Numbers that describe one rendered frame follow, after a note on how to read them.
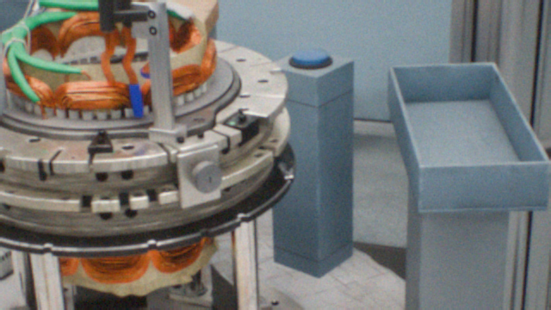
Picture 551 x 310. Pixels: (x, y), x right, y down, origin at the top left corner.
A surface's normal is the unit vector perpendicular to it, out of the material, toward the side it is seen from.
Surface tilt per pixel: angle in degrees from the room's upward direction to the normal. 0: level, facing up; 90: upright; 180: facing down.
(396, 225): 0
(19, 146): 0
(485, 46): 90
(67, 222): 90
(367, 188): 0
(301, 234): 90
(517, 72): 90
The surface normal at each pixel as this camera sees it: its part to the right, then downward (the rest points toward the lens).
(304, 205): -0.63, 0.36
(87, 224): -0.07, 0.44
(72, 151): -0.04, -0.90
